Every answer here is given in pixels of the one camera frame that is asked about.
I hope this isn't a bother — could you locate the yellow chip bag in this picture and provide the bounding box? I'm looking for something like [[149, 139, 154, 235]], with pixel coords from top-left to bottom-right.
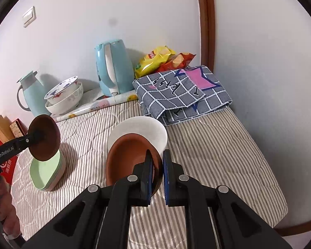
[[134, 46, 176, 79]]

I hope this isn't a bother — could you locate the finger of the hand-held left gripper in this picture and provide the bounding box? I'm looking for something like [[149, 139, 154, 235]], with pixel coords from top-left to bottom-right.
[[16, 132, 46, 151]]

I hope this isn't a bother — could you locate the light green plate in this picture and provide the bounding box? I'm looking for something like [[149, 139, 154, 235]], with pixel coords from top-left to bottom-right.
[[30, 150, 64, 190]]

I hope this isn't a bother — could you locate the fruit print rolled mat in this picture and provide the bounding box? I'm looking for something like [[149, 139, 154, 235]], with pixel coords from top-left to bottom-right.
[[52, 93, 138, 122]]

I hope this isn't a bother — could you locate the person's left hand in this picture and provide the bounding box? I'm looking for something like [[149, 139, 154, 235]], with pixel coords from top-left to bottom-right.
[[0, 175, 22, 239]]

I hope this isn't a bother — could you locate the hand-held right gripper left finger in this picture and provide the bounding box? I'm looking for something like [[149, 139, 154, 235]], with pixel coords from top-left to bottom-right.
[[21, 149, 156, 249]]

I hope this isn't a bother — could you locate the plain white bowl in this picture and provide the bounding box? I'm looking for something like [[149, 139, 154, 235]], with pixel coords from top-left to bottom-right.
[[107, 117, 168, 156]]

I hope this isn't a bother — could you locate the light blue electric kettle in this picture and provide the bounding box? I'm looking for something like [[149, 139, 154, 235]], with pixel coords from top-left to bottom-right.
[[95, 39, 135, 97]]

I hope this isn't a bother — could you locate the small brown bowl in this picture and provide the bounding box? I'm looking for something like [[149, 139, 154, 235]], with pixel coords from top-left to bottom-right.
[[28, 115, 61, 161], [105, 133, 162, 206]]

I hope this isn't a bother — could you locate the light blue thermos jug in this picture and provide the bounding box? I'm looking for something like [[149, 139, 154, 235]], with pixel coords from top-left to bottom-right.
[[17, 71, 51, 117]]

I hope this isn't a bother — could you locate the brown wooden door trim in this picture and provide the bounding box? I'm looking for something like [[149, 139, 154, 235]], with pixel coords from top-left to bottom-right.
[[196, 0, 215, 70]]

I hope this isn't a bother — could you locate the brown patterned box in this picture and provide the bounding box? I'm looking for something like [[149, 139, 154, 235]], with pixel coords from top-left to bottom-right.
[[10, 118, 29, 138]]

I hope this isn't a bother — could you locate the brown wooden baseboard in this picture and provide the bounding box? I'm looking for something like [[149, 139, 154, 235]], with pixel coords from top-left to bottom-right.
[[273, 223, 311, 237]]

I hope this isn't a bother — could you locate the large white printed bowl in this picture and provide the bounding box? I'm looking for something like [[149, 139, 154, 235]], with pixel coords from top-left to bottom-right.
[[45, 82, 83, 115]]

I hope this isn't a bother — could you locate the striped tablecloth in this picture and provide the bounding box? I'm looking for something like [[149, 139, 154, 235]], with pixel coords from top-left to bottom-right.
[[10, 100, 288, 249]]

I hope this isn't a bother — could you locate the white bowl with painted pattern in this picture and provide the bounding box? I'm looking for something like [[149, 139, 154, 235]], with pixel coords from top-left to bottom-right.
[[44, 76, 79, 106]]

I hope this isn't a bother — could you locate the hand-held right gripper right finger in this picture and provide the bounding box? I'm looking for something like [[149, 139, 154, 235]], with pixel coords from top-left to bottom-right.
[[163, 149, 292, 249]]

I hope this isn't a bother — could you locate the white light switch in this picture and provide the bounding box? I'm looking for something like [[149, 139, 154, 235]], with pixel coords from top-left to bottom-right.
[[22, 6, 37, 28]]

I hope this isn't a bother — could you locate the red chip bag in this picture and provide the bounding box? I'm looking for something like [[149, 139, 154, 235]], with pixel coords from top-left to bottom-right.
[[158, 52, 197, 72]]

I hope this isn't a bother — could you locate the grey checked folded cloth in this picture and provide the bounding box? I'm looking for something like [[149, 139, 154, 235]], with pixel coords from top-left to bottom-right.
[[132, 65, 232, 126]]

